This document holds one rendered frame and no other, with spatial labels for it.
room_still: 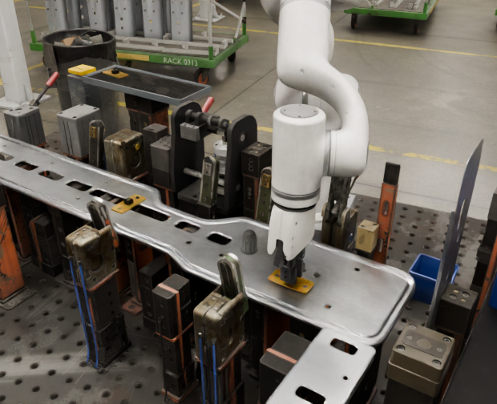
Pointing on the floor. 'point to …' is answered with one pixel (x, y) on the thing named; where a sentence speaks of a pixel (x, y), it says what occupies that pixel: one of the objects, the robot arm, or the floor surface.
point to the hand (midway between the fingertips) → (291, 269)
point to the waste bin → (53, 45)
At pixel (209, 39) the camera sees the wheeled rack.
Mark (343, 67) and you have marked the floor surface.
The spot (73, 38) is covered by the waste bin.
